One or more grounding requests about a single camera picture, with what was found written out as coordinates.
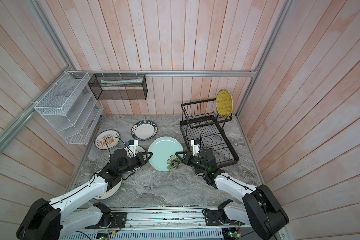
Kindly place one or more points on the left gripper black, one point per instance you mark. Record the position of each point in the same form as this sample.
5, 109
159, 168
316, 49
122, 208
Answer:
140, 155

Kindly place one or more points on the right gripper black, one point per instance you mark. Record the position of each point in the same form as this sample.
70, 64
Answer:
188, 158

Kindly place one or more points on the mint green flower plate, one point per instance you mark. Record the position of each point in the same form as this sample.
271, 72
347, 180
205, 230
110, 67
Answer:
164, 151

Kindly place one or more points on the yellow woven round plate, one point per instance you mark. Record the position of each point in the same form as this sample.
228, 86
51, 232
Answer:
224, 103

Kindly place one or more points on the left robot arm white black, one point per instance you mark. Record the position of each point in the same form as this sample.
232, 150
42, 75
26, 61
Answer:
57, 217

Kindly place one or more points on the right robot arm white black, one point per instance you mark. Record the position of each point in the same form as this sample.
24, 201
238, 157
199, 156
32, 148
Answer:
257, 207

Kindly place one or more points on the black two-tier dish rack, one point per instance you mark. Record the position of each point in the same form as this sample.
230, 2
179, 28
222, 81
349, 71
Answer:
201, 120

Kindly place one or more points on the white plate dark rim characters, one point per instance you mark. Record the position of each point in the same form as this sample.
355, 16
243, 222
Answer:
138, 150

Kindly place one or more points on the white plate green lettered rim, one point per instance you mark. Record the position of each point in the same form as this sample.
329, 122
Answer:
144, 130

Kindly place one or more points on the far orange sunburst plate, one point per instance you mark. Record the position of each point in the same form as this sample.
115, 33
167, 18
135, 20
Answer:
107, 139

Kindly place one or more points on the orange sunburst plate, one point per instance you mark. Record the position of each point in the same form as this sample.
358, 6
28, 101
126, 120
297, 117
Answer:
112, 190
107, 139

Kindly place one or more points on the near orange sunburst plate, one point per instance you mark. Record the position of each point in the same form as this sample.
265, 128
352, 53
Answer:
112, 190

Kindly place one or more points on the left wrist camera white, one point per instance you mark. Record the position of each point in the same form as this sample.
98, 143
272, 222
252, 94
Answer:
132, 145

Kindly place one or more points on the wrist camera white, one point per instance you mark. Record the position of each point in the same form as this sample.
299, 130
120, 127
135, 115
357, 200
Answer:
196, 146
132, 145

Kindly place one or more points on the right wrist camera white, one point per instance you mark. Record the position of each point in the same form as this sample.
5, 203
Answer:
196, 146

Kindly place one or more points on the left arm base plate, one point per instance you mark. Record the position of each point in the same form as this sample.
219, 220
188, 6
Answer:
113, 220

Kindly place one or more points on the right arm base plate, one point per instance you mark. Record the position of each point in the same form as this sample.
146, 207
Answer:
217, 218

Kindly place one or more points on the aluminium mounting rail base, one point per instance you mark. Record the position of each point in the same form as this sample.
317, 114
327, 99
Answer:
166, 223

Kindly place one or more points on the black mesh wall basket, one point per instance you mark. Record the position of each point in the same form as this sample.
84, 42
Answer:
114, 87

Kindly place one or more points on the horizontal aluminium frame bar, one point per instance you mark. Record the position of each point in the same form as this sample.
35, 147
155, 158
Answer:
188, 73

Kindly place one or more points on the white wire mesh shelf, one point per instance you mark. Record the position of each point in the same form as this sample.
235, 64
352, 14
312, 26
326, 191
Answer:
71, 110

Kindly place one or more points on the left aluminium frame bar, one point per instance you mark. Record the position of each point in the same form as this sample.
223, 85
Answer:
9, 134

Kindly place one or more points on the right aluminium frame post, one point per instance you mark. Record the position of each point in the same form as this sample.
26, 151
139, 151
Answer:
277, 22

